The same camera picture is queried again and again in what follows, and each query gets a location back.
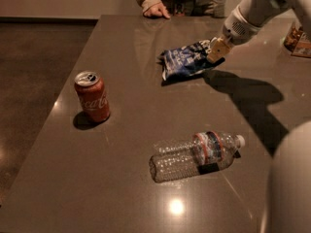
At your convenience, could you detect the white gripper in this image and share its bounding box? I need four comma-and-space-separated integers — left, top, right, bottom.
207, 6, 261, 63

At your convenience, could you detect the snack package at table edge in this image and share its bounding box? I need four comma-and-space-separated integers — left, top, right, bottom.
283, 22, 311, 58

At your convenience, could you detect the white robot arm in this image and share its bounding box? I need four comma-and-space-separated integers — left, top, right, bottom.
207, 0, 311, 63

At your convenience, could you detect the red cola can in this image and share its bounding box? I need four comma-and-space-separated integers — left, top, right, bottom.
74, 71, 110, 123

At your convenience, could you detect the clear plastic water bottle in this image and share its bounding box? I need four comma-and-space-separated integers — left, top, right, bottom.
149, 131, 245, 183

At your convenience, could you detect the person's right hand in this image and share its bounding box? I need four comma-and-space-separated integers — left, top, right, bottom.
143, 2, 170, 19

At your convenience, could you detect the blue chip bag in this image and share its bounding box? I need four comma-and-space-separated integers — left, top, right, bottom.
158, 38, 225, 81

